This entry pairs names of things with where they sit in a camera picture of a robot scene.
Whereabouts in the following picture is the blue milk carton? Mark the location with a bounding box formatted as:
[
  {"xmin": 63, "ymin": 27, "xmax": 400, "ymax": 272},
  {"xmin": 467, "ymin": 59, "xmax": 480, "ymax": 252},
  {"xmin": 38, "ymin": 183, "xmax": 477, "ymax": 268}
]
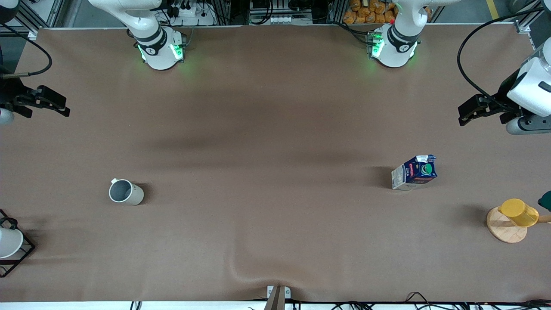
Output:
[{"xmin": 391, "ymin": 155, "xmax": 438, "ymax": 190}]

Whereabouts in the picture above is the grey ceramic cup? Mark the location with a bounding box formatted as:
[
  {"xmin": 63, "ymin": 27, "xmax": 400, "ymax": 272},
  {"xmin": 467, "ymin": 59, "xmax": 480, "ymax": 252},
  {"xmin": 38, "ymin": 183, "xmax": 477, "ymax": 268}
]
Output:
[{"xmin": 108, "ymin": 178, "xmax": 145, "ymax": 206}]

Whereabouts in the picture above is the yellow cup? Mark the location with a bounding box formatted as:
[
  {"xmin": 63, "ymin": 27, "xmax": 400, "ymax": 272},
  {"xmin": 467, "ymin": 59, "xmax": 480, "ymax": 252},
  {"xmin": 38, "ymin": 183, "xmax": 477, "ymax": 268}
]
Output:
[{"xmin": 498, "ymin": 198, "xmax": 539, "ymax": 227}]

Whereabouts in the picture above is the white cup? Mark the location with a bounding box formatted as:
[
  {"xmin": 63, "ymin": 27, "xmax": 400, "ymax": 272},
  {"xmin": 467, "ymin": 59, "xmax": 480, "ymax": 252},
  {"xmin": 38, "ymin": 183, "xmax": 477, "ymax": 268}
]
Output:
[{"xmin": 0, "ymin": 227, "xmax": 24, "ymax": 259}]

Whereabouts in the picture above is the round wooden mug stand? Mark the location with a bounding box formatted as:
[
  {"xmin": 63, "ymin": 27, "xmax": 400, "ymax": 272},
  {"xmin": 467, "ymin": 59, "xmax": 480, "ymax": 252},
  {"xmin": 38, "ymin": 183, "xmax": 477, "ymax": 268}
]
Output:
[{"xmin": 486, "ymin": 207, "xmax": 551, "ymax": 244}]

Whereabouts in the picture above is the orange snack bag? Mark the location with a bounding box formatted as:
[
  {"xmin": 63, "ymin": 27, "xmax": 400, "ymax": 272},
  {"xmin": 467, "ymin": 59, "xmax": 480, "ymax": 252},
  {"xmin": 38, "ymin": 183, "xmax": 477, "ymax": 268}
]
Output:
[{"xmin": 343, "ymin": 0, "xmax": 432, "ymax": 25}]

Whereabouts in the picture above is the white power strip with plugs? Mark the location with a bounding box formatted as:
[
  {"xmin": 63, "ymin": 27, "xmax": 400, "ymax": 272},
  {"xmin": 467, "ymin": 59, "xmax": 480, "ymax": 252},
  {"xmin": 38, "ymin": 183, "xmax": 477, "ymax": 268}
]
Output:
[{"xmin": 171, "ymin": 2, "xmax": 217, "ymax": 26}]

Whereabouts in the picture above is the brown table cover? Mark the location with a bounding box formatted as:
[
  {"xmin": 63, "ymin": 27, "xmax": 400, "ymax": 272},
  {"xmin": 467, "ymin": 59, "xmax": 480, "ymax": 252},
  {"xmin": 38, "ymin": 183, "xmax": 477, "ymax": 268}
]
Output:
[{"xmin": 0, "ymin": 25, "xmax": 551, "ymax": 302}]

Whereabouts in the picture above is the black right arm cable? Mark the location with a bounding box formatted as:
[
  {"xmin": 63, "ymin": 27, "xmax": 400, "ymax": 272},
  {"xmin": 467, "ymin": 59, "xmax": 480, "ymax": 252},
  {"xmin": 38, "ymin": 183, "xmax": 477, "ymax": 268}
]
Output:
[{"xmin": 0, "ymin": 24, "xmax": 53, "ymax": 79}]

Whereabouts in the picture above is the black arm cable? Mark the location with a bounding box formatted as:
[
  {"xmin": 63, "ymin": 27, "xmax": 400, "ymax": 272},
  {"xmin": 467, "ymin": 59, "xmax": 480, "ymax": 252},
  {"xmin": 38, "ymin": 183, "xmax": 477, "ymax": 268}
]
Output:
[
  {"xmin": 0, "ymin": 24, "xmax": 53, "ymax": 79},
  {"xmin": 457, "ymin": 8, "xmax": 551, "ymax": 109}
]

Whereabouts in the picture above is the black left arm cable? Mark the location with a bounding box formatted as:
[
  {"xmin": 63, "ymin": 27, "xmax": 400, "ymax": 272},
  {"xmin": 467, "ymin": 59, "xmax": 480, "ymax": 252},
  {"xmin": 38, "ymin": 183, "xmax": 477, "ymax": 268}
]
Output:
[{"xmin": 457, "ymin": 8, "xmax": 551, "ymax": 109}]

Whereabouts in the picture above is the black wire rack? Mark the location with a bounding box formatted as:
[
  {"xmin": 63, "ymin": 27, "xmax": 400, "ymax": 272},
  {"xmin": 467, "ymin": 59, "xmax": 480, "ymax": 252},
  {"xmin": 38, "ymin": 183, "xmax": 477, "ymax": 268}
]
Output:
[{"xmin": 0, "ymin": 209, "xmax": 36, "ymax": 278}]

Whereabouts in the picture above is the black looped cable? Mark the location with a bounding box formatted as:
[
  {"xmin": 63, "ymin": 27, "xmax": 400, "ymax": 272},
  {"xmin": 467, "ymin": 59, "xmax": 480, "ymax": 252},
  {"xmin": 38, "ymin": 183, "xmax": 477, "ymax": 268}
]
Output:
[{"xmin": 404, "ymin": 291, "xmax": 432, "ymax": 310}]

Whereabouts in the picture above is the white table edge bracket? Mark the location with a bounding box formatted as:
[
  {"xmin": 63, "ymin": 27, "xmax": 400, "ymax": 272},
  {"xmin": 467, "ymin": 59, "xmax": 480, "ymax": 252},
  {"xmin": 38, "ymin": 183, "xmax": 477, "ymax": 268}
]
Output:
[{"xmin": 263, "ymin": 285, "xmax": 291, "ymax": 310}]

